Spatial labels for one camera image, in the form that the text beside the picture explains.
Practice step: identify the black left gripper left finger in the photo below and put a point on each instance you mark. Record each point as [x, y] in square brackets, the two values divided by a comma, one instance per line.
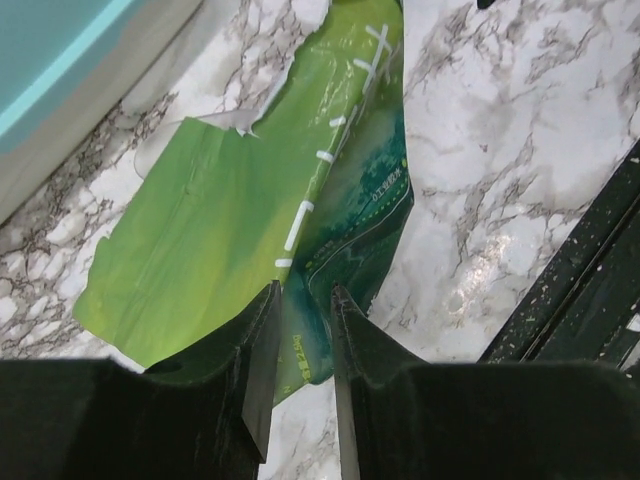
[203, 413]

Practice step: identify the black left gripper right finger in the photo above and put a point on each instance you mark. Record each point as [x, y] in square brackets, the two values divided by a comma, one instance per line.
[400, 417]

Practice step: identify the green cat litter bag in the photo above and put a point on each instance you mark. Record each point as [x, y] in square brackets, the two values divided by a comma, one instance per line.
[314, 192]

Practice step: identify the teal and white litter box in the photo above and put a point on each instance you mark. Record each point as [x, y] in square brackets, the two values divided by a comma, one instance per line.
[64, 64]

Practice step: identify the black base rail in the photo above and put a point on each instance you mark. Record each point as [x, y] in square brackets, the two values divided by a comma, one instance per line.
[585, 303]

